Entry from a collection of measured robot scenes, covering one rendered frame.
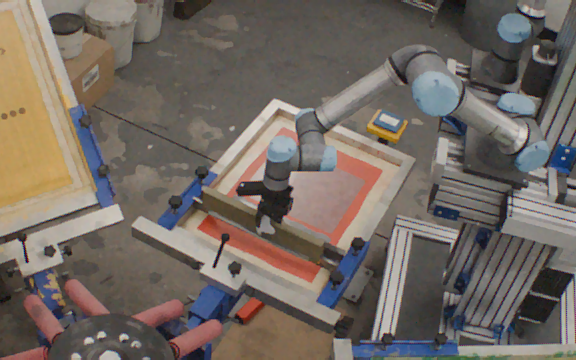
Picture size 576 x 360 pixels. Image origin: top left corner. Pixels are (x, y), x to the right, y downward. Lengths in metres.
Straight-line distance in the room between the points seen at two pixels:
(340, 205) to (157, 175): 1.59
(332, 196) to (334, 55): 2.46
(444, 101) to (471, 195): 0.61
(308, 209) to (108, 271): 1.30
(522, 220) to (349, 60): 2.73
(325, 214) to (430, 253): 1.11
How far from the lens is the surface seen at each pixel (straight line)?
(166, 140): 4.24
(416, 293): 3.45
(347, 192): 2.69
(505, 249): 3.04
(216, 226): 2.51
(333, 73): 4.87
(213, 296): 2.22
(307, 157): 2.15
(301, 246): 2.34
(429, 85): 2.02
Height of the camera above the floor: 2.81
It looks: 43 degrees down
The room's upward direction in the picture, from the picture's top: 10 degrees clockwise
